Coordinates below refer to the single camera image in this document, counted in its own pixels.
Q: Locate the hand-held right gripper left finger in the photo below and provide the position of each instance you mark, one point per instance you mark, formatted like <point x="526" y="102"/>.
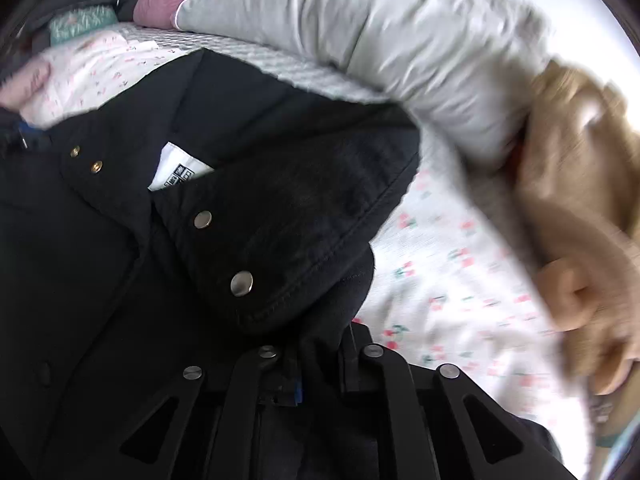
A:
<point x="269" y="371"/>

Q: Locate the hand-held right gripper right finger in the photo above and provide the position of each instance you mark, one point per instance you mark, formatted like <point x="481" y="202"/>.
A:
<point x="386" y="377"/>

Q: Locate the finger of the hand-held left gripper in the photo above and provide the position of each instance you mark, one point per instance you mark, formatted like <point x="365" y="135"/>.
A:
<point x="22" y="132"/>

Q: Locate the black jacket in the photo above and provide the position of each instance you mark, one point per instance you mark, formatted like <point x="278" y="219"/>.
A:
<point x="210" y="240"/>

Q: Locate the cherry print bedsheet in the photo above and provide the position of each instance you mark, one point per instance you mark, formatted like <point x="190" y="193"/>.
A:
<point x="450" y="270"/>

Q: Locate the teal patterned cloth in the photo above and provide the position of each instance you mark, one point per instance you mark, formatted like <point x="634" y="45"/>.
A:
<point x="82" y="22"/>

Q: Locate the beige crumpled clothing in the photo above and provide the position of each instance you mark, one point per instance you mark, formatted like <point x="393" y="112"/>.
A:
<point x="575" y="200"/>

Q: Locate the white quilted mat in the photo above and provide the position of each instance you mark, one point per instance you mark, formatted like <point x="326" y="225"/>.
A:
<point x="310" y="72"/>

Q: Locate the grey pillow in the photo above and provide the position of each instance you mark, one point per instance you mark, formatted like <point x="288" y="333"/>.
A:
<point x="380" y="35"/>

